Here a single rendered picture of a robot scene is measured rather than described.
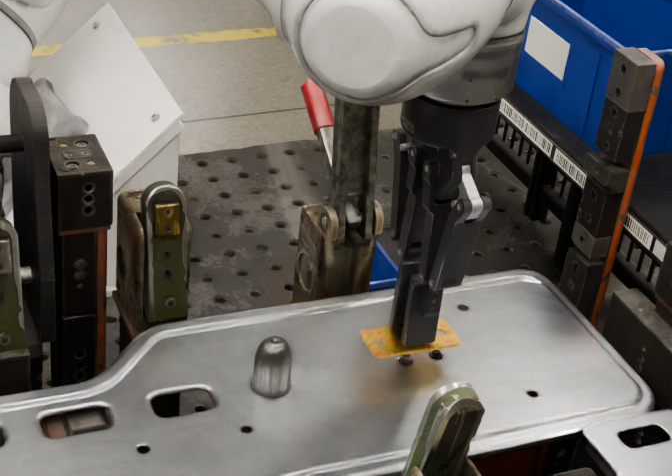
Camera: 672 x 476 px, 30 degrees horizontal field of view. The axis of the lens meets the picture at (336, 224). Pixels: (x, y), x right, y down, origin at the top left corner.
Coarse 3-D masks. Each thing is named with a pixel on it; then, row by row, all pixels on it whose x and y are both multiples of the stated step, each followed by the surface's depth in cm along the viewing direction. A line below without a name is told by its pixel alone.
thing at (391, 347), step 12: (444, 324) 111; (360, 336) 108; (372, 336) 108; (384, 336) 108; (396, 336) 109; (444, 336) 109; (456, 336) 110; (372, 348) 107; (384, 348) 107; (396, 348) 107; (408, 348) 107; (420, 348) 108; (432, 348) 108
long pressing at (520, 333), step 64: (192, 320) 111; (256, 320) 113; (320, 320) 114; (384, 320) 115; (448, 320) 116; (512, 320) 117; (576, 320) 118; (128, 384) 104; (192, 384) 104; (320, 384) 106; (384, 384) 107; (512, 384) 109; (576, 384) 110; (640, 384) 111; (0, 448) 96; (64, 448) 96; (128, 448) 97; (192, 448) 98; (256, 448) 99; (320, 448) 99; (384, 448) 100; (512, 448) 103
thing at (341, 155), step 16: (336, 112) 113; (352, 112) 113; (368, 112) 114; (336, 128) 114; (352, 128) 114; (368, 128) 114; (336, 144) 114; (352, 144) 114; (368, 144) 114; (336, 160) 114; (352, 160) 115; (368, 160) 115; (336, 176) 115; (352, 176) 116; (368, 176) 115; (336, 192) 115; (352, 192) 116; (368, 192) 116; (336, 208) 116; (368, 208) 117; (368, 224) 117; (336, 240) 117
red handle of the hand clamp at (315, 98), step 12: (312, 84) 122; (312, 96) 121; (324, 96) 122; (312, 108) 121; (324, 108) 121; (312, 120) 121; (324, 120) 120; (324, 132) 120; (324, 144) 120; (324, 156) 120; (348, 204) 117; (348, 216) 117; (360, 216) 117; (348, 228) 118
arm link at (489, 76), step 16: (496, 48) 90; (512, 48) 91; (480, 64) 91; (496, 64) 91; (512, 64) 93; (448, 80) 91; (464, 80) 91; (480, 80) 92; (496, 80) 92; (512, 80) 94; (432, 96) 92; (448, 96) 92; (464, 96) 92; (480, 96) 92; (496, 96) 93
